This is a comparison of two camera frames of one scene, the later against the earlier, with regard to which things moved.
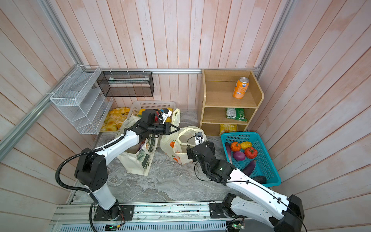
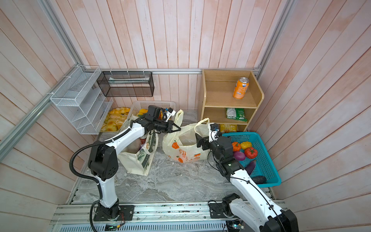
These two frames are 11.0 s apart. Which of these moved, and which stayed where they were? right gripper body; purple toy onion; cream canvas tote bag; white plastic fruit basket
Moved: right gripper body
Stayed: purple toy onion; white plastic fruit basket; cream canvas tote bag
